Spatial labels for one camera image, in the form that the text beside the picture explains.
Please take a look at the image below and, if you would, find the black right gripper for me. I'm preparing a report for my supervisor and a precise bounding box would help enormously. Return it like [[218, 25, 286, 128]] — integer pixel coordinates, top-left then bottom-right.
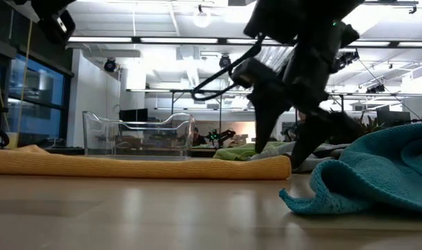
[[247, 20, 360, 170]]

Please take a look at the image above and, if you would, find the grey microfiber towel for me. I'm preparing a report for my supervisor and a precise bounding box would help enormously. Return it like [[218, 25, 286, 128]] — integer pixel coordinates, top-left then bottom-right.
[[250, 141, 352, 174]]

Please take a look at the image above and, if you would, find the lime green microfiber towel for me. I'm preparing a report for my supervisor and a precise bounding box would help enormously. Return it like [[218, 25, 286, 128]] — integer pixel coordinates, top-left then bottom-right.
[[213, 141, 288, 162]]

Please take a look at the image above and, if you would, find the teal microfiber towel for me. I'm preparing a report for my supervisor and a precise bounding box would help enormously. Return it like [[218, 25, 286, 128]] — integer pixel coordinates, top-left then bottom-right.
[[279, 123, 422, 215]]

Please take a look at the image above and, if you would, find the orange microfiber towel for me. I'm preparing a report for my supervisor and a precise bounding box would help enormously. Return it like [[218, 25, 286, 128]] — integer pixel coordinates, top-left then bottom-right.
[[0, 144, 292, 181]]

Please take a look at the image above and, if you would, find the black track spotlight cluster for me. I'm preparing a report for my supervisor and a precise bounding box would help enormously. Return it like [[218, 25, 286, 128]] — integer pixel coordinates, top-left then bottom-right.
[[330, 48, 360, 74]]

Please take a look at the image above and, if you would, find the person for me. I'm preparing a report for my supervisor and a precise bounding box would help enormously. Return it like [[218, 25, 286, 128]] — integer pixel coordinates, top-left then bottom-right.
[[192, 126, 207, 147]]

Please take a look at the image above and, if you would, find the dark computer monitor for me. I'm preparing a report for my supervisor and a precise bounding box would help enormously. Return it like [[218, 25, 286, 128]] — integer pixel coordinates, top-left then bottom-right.
[[119, 108, 149, 122], [376, 110, 412, 128]]

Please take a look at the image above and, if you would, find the long ceiling light bar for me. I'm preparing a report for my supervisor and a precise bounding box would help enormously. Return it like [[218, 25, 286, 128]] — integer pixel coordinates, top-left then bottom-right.
[[67, 36, 422, 48]]

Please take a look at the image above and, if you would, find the clear plastic bin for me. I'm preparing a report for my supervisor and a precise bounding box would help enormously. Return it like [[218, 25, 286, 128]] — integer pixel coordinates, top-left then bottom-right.
[[81, 110, 197, 161]]

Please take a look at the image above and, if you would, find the yellow bucket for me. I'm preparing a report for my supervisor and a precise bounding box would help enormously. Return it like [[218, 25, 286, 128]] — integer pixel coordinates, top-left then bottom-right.
[[4, 131, 19, 149]]

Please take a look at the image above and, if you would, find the white round ceiling lamp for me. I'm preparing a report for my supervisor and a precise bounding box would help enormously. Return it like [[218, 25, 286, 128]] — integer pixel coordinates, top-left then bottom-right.
[[192, 5, 212, 28]]

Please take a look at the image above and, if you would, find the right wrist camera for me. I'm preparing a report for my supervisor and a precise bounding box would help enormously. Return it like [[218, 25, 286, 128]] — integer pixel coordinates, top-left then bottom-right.
[[231, 57, 279, 90]]

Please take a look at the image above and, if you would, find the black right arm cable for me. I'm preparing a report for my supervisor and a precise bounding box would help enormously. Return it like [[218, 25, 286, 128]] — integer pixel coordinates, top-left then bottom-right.
[[190, 34, 267, 102]]

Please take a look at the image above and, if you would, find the black trestle frame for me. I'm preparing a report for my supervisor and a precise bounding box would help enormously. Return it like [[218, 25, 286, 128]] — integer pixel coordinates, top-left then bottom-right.
[[126, 88, 346, 140]]

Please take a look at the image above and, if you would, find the black aluminium table frame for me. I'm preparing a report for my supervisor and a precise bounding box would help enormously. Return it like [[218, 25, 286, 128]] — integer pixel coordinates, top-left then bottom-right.
[[45, 147, 217, 158]]

